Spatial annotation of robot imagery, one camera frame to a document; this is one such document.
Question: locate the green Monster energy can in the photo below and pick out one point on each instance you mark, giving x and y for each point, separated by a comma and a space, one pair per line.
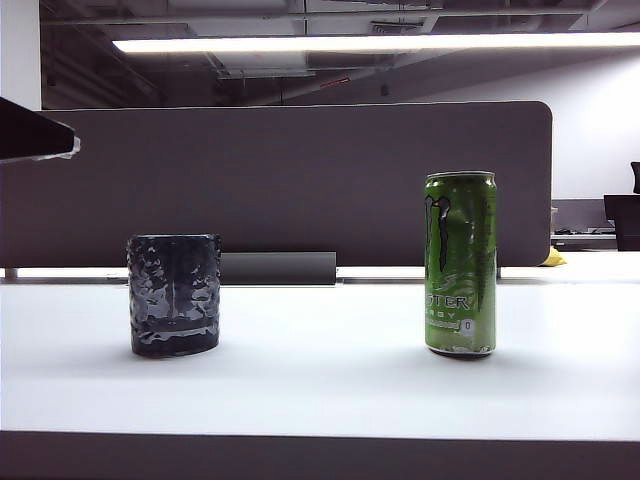
460, 250

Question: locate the red ceiling label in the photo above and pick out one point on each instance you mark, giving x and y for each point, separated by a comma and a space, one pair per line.
334, 83

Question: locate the black monitor back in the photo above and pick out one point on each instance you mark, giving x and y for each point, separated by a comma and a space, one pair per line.
625, 220

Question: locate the grey background desk partition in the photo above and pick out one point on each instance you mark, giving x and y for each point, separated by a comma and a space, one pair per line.
580, 215

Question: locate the small yellow object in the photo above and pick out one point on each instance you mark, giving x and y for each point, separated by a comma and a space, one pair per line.
555, 257

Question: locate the black chair headrest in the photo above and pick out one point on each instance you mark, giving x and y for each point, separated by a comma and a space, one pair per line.
636, 177

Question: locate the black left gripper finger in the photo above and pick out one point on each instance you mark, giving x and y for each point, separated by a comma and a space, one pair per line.
30, 135

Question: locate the dark textured glass cup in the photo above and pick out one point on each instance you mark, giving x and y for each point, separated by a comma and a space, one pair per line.
172, 300

